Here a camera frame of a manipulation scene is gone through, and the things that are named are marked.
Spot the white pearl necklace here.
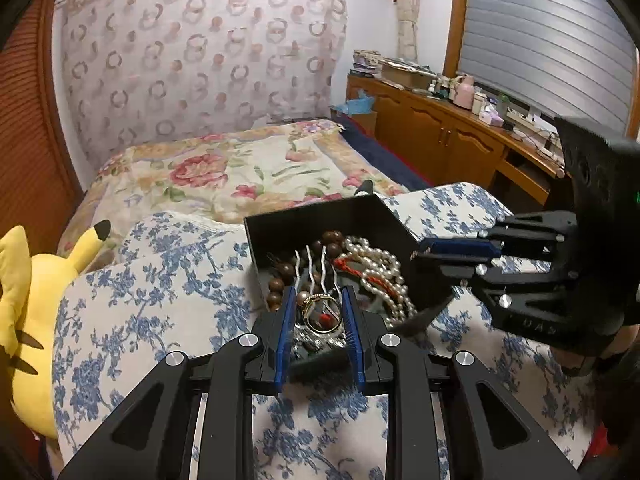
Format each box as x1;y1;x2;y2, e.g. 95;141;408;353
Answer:
342;235;419;328

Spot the red string bracelet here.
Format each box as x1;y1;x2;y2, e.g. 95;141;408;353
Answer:
332;257;407;302

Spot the brown wooden bead bracelet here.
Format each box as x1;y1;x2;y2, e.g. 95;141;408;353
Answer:
266;230;346;313

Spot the silver rhinestone hair clip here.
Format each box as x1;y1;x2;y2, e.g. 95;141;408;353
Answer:
292;324;346;360

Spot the black square jewelry box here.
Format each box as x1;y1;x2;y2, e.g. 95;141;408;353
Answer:
244;194;452;377

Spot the gold ring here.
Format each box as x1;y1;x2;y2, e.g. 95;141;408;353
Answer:
297;292;344;335

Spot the navy blue blanket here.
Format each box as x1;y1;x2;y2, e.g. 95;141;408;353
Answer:
334;115;431;192

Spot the pink tissue box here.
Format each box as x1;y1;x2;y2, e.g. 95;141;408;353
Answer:
478;103;503;128

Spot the wooden side cabinet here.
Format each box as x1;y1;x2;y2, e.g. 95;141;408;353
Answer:
346;75;561;208

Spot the blue floral bed cover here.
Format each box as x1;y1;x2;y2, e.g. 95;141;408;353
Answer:
52;212;594;479

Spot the grey window blind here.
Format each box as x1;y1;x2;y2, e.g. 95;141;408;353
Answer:
458;0;636;133

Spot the pink thermos jug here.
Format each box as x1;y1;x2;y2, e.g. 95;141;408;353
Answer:
452;75;475;110

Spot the blue tissue paper bag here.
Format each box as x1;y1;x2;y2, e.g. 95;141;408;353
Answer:
331;89;375;116

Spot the cardboard box on cabinet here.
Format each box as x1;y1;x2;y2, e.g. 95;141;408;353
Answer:
381;62;437;90

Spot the yellow Pikachu plush toy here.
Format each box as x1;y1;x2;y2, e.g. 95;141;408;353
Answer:
1;220;111;439

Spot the pink floral blanket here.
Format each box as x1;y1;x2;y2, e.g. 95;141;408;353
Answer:
58;119;409;266

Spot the cream lace window curtain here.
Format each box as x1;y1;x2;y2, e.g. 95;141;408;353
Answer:
396;0;421;62

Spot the wooden louvered wardrobe door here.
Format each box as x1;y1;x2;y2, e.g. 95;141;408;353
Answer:
1;0;84;254

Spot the pink circle patterned curtain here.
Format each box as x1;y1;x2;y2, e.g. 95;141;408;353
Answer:
62;0;347;167

